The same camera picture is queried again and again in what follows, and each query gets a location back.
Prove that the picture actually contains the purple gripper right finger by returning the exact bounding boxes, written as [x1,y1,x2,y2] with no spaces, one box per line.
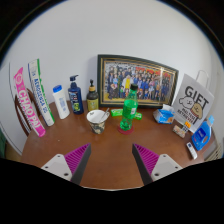
[132,144,182,185]

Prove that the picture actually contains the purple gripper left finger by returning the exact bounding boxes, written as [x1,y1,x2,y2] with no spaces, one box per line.
[42,143,91,185]

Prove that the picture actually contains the green plastic bottle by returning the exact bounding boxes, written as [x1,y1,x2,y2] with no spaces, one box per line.
[120,84,138,131]

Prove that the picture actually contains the small white tube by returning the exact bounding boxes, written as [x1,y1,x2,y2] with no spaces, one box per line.
[186,142,197,160]

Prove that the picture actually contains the red round coaster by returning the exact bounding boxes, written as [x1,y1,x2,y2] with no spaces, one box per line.
[117,126,134,135]

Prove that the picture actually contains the small snack box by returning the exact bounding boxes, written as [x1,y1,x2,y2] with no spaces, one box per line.
[173,125,186,138]

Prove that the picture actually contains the green packet right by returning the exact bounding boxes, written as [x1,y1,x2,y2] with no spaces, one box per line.
[134,112,142,120]

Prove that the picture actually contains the green packet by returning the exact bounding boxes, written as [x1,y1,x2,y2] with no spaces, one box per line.
[134,112,142,120]
[111,109,123,117]

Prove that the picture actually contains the patterned paper cup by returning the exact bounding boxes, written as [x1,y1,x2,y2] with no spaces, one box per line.
[86,110,109,134]

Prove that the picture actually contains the blue tissue pack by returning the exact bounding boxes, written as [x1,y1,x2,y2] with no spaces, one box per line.
[153,104,175,124]

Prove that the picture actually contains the blue detergent bottle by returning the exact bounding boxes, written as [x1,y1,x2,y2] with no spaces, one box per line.
[191,116,214,151]

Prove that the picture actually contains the spoon in cup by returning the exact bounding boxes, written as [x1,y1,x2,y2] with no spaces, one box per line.
[99,107,110,122]

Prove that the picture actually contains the green packet left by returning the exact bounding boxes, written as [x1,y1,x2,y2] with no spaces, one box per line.
[111,109,123,117]

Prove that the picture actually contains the dark blue pump bottle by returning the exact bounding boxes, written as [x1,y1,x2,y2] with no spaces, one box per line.
[68,75,84,114]

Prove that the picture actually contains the white bottle blue cap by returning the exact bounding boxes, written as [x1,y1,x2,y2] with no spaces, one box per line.
[53,85,70,119]

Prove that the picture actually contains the dark amber pump bottle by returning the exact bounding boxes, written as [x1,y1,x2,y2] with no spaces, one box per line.
[87,80,99,111]

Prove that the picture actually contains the white gift paper bag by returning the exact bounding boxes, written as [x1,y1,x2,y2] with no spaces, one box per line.
[172,70,214,132]

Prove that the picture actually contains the framed group photo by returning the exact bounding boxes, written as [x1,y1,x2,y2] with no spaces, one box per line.
[97,54,179,108]

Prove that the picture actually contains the wooden chair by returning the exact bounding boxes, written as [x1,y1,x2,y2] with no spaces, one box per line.
[14,89,40,136]

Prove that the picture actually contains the pink chiaopai tube box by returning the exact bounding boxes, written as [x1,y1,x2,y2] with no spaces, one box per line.
[14,68,46,137]

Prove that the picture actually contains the white green tube box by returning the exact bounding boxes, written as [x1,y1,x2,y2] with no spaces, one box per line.
[28,59,54,126]

